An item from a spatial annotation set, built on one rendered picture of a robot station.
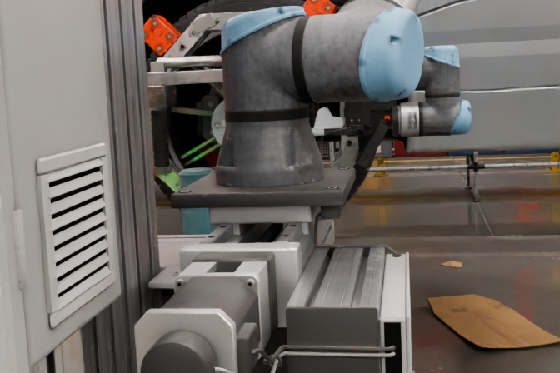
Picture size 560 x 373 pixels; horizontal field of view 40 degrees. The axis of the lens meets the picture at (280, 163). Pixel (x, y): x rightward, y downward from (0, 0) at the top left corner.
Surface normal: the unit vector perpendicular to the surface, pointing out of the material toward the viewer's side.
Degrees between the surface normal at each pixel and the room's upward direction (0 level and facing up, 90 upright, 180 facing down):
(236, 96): 90
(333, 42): 70
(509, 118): 90
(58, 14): 90
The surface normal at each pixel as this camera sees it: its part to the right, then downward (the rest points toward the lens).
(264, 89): 0.00, 0.13
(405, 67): 0.89, 0.07
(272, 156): 0.08, -0.19
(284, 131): 0.31, -0.22
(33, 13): 0.99, -0.03
